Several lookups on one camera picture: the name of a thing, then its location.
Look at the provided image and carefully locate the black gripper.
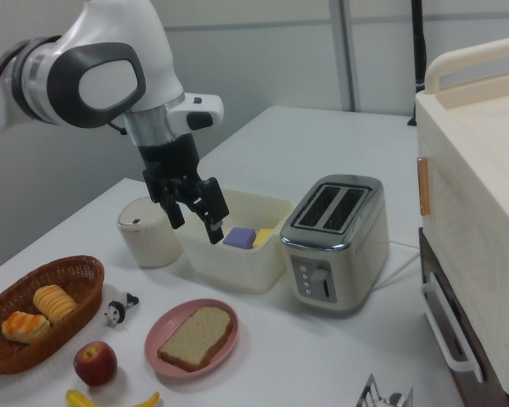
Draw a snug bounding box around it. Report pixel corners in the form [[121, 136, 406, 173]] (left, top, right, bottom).
[[137, 134, 231, 246]]

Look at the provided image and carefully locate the toast bread slice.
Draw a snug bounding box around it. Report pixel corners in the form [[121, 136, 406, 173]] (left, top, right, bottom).
[[157, 307, 233, 373]]

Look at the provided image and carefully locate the pink plate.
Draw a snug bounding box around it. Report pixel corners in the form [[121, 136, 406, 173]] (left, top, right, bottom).
[[143, 298, 240, 380]]

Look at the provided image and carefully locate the striped yellow bread roll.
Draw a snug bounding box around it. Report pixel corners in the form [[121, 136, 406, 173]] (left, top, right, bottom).
[[32, 284, 78, 326]]

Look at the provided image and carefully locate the cream lidded canister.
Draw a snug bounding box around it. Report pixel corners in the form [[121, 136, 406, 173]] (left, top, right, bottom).
[[117, 196, 183, 269]]

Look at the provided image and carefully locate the purple block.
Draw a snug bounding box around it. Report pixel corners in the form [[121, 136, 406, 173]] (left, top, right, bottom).
[[222, 226, 256, 250]]

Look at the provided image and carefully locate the cream rectangular plastic box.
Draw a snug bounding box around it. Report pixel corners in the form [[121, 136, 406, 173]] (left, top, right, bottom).
[[173, 189, 296, 294]]

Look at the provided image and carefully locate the yellow block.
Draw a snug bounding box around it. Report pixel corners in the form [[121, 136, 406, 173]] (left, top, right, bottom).
[[253, 228, 275, 248]]

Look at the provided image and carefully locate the small panda figurine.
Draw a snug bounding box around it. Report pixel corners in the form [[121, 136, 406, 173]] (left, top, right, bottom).
[[103, 292, 140, 328]]

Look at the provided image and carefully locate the brown wicker basket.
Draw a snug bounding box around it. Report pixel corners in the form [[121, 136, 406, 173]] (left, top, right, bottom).
[[0, 254, 106, 376]]

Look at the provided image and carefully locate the cream and chrome toaster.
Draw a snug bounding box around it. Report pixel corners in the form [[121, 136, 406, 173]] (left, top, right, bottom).
[[279, 173, 390, 318]]

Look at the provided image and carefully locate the red apple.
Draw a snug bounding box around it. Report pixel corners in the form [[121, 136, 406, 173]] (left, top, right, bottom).
[[73, 341, 119, 387]]

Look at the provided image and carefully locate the orange glazed pastry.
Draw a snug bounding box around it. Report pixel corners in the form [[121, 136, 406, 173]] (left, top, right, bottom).
[[1, 310, 51, 344]]

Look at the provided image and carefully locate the yellow banana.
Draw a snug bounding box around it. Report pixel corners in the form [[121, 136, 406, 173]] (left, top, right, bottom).
[[64, 388, 160, 407]]

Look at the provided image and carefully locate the orange cabinet latch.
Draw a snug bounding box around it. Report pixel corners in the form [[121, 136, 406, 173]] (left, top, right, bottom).
[[416, 156, 431, 216]]

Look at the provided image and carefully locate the black pole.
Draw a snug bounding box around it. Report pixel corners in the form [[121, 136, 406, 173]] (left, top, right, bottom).
[[408, 0, 428, 126]]

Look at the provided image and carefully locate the brown toaster oven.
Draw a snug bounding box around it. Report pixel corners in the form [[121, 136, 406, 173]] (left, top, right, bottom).
[[418, 227, 509, 407]]

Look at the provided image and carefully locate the cream plastic cabinet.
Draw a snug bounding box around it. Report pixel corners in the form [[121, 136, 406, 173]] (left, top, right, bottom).
[[414, 36, 509, 406]]

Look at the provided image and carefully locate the grey partition post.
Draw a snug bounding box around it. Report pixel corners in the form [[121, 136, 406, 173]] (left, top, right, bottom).
[[330, 0, 361, 112]]

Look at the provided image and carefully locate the white toaster power cable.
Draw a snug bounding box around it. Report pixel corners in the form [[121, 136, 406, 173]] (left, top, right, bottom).
[[366, 240, 422, 293]]

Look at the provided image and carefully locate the white oven door handle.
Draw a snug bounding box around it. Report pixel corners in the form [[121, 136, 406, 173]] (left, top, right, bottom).
[[421, 270, 484, 382]]

